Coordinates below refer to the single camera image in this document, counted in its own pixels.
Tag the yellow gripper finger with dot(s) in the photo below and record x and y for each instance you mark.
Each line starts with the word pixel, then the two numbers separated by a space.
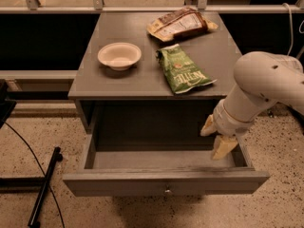
pixel 209 127
pixel 223 145

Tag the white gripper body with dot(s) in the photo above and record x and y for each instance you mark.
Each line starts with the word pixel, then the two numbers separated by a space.
pixel 228 122

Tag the grey top drawer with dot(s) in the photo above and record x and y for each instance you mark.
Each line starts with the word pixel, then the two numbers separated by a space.
pixel 150 171

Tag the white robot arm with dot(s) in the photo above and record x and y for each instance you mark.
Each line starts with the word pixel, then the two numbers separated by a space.
pixel 262 80

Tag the grey drawer cabinet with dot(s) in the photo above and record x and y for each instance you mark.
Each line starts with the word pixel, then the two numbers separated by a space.
pixel 135 109

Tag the green chip bag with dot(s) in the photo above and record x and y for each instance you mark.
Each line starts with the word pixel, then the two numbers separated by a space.
pixel 180 71

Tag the brown snack bag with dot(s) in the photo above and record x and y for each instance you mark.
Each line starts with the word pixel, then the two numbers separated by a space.
pixel 180 24

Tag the white paper bowl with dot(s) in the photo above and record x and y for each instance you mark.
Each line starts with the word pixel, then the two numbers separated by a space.
pixel 119 56

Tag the black stand leg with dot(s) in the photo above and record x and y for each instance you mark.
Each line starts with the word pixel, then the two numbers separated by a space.
pixel 33 184

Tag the metal railing frame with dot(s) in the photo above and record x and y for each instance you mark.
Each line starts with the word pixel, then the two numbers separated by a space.
pixel 95 8

